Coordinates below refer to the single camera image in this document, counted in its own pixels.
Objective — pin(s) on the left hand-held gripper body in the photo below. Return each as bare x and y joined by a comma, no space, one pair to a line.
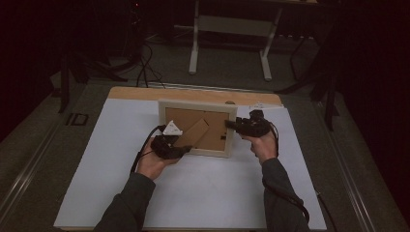
164,148

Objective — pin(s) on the white metal desk frame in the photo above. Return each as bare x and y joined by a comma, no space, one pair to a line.
266,61

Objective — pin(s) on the black floor box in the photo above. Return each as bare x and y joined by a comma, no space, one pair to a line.
77,119

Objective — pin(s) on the person's left hand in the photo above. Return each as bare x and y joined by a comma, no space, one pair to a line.
151,164

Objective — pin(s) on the person's right hand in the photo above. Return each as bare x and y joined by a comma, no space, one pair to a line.
266,148

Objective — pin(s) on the wooden picture frame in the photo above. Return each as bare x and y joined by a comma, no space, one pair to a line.
193,105

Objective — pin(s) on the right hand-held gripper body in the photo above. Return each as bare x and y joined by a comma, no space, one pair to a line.
256,127

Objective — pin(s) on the black metal stand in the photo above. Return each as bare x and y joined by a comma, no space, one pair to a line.
64,93
329,106

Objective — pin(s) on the metal floor rail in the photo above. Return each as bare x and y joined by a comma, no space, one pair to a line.
351,187
25,174

